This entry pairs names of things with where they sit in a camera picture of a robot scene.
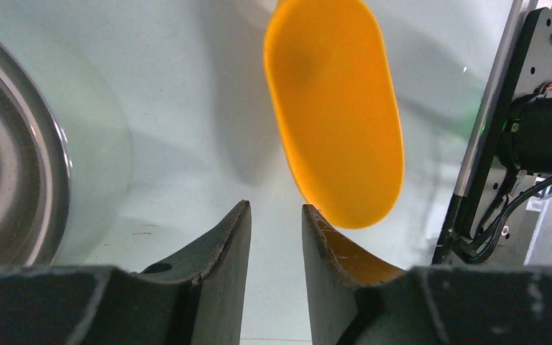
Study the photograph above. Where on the pale green bowl tray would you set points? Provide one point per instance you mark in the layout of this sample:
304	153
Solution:
90	120

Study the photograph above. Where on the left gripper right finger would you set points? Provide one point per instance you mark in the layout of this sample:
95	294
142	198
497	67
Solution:
355	297

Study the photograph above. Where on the yellow plastic scoop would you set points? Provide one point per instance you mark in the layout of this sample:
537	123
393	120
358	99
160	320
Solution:
333	97

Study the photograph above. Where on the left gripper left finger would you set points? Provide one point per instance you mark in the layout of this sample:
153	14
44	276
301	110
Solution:
194	296

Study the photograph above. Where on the right steel bowl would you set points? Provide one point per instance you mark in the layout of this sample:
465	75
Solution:
34	172

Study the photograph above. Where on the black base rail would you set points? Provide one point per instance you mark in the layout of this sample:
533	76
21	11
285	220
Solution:
486	192

